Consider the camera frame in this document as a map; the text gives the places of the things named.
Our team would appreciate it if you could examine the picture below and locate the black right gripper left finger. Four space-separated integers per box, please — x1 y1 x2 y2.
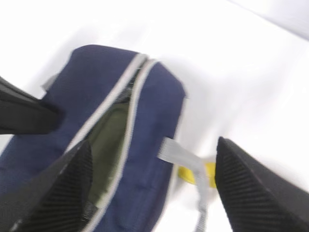
0 140 93 232

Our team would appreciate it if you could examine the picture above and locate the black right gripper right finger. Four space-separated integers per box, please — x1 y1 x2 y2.
215 137 309 232

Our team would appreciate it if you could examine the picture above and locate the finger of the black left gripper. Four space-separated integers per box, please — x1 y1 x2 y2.
0 78 65 135

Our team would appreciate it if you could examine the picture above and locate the yellow banana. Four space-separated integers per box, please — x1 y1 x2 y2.
178 162 216 189

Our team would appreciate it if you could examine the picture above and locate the navy blue lunch bag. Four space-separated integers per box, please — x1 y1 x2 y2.
0 45 208 232

